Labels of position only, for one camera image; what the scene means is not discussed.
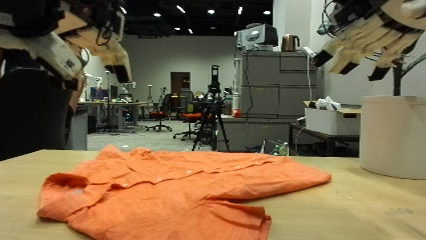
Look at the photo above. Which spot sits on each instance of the orange button-up shirt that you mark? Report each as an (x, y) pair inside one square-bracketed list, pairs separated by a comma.
[(177, 186)]

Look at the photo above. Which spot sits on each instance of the green leafy plant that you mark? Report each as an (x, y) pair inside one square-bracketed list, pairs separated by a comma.
[(397, 80)]

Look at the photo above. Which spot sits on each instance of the white power strip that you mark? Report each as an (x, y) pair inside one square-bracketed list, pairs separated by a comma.
[(309, 52)]

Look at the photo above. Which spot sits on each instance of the round ceiling light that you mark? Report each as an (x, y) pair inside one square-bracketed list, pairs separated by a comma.
[(211, 11), (267, 12), (157, 14)]

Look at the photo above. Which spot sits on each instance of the copper electric kettle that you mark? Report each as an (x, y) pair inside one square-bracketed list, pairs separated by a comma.
[(289, 43)]

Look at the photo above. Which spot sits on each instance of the long ceiling light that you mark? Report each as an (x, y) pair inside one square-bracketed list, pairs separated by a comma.
[(240, 10), (180, 9)]

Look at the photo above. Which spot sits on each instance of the crumpled white paper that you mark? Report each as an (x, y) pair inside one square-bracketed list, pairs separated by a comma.
[(328, 103)]

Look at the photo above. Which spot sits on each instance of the long wooden desk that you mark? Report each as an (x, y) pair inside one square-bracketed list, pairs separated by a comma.
[(115, 104)]

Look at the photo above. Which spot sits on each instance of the grey and black appliance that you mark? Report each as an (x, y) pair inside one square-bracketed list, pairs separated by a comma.
[(257, 35)]

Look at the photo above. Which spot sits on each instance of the tall grey filing cabinet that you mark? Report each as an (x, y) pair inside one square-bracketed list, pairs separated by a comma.
[(267, 83)]

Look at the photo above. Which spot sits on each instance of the brown door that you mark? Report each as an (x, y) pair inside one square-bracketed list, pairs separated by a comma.
[(179, 83)]

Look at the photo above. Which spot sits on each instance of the white cardboard box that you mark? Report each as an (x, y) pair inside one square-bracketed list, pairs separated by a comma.
[(331, 121)]

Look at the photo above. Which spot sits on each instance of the small grey cabinet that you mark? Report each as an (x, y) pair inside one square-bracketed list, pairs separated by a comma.
[(79, 131)]

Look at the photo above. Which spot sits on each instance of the white cylindrical plant pot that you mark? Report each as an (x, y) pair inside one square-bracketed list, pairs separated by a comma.
[(393, 136)]

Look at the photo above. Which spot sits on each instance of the orange office chair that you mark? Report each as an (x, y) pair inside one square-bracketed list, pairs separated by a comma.
[(159, 115), (191, 117)]

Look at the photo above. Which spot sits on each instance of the black side table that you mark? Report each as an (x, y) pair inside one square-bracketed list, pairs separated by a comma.
[(327, 137)]

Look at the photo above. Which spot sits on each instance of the small red object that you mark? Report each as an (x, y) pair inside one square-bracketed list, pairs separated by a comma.
[(236, 113)]

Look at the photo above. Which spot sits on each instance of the low grey counter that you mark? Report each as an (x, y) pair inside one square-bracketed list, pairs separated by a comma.
[(253, 133)]

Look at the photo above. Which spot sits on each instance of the green plastic bottles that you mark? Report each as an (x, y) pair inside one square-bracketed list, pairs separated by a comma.
[(281, 149)]

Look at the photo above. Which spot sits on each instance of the black camera tripod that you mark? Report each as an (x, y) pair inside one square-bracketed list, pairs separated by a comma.
[(213, 116)]

